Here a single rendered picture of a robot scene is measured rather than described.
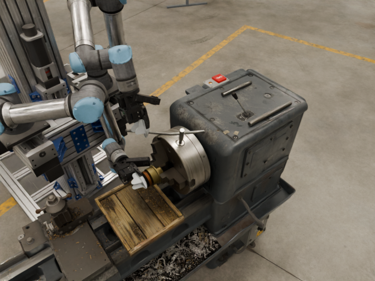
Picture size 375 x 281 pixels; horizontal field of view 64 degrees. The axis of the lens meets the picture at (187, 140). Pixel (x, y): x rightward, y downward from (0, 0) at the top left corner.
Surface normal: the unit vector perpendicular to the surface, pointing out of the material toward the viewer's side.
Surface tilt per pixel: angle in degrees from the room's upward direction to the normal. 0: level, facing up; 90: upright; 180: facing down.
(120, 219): 0
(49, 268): 0
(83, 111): 89
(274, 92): 0
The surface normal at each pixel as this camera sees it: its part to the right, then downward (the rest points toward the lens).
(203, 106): 0.00, -0.72
